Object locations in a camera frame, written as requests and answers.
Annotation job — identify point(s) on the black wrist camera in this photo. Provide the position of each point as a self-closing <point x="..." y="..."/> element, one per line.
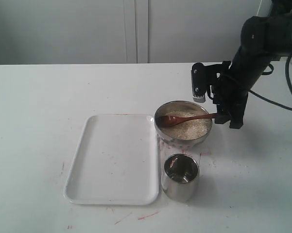
<point x="202" y="79"/>

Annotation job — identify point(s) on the brown wooden spoon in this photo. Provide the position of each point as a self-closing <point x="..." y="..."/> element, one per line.
<point x="171" y="121"/>

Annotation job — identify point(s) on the stainless steel cup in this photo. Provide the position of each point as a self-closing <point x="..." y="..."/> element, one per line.
<point x="180" y="177"/>

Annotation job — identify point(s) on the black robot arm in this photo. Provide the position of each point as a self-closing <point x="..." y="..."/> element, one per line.
<point x="262" y="39"/>

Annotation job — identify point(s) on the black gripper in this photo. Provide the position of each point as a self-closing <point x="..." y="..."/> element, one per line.
<point x="228" y="96"/>

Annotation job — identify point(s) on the steel bowl of rice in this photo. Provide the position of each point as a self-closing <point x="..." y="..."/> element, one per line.
<point x="187" y="134"/>

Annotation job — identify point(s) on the white rectangular plastic tray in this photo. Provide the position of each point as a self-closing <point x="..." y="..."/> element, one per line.
<point x="116" y="162"/>

